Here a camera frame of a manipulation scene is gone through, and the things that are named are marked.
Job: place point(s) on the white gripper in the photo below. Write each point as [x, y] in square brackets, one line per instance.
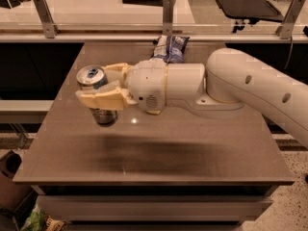
[146, 83]

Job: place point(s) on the red bull can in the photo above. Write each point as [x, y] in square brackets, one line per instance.
[93, 77]

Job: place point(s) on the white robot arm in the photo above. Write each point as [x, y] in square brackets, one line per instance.
[228, 81]

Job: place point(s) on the blue white chip bag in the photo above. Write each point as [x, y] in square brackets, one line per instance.
[170, 49]

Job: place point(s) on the grey table drawer base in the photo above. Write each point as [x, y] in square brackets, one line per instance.
[199, 210]

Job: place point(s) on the black office chair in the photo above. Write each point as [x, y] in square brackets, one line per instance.
[251, 10]

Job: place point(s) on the brown cardboard box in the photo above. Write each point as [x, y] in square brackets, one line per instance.
[14, 199]

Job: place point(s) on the green snack bag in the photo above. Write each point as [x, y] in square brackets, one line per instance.
[40, 221]

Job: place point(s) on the left metal railing bracket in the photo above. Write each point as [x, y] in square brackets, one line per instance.
[49, 27]

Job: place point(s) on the metal railing bracket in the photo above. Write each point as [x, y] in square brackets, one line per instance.
[168, 6]
[285, 29]
[49, 27]

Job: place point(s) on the middle metal railing bracket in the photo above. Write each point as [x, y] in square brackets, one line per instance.
[168, 6]

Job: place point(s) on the right metal railing bracket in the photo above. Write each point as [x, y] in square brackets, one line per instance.
[285, 29]

